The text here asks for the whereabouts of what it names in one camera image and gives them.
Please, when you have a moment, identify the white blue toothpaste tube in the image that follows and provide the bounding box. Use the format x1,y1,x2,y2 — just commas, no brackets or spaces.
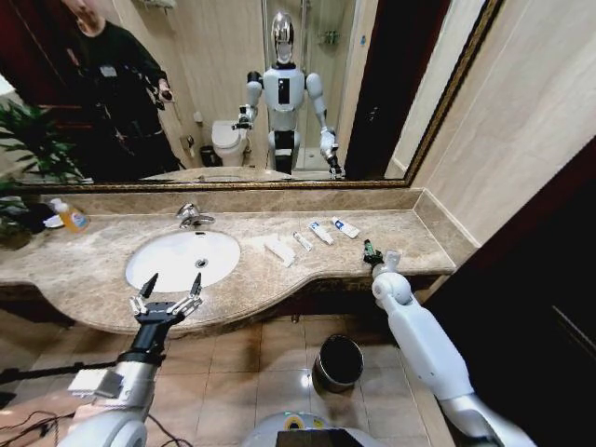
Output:
307,220,336,247

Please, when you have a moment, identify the gold framed wall mirror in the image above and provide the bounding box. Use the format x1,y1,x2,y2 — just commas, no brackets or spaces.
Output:
0,0,507,195

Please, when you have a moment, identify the white oval sink basin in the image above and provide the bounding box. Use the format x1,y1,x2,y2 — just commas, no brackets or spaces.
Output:
124,229,242,294

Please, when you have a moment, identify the orange soap bottle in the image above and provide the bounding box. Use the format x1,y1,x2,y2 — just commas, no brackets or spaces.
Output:
48,197,90,235

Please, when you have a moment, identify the white blue boxed packet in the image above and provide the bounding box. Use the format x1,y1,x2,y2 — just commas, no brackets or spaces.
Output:
331,215,361,239

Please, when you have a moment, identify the white robot front shell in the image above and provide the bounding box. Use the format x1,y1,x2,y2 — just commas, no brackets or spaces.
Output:
240,408,373,447

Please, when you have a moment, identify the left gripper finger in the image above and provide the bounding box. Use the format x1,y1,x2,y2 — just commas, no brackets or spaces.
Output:
129,273,159,318
172,273,205,318

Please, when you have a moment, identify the dark wooden cabinet door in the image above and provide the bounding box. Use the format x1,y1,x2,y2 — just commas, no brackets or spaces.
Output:
418,137,596,447

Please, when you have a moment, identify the white toilet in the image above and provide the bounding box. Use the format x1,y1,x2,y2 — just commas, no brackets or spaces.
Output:
210,118,251,168

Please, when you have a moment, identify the chrome faucet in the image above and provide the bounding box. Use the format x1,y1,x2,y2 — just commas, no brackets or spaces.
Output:
174,201,216,230

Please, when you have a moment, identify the black floor cable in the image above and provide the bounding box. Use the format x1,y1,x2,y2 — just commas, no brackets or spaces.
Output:
0,408,196,447

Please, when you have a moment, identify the black round trash bin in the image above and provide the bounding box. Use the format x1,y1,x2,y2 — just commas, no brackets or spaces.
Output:
310,333,366,396

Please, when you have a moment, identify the green potted plant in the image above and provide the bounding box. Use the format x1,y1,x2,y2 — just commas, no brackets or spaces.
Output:
0,100,85,251

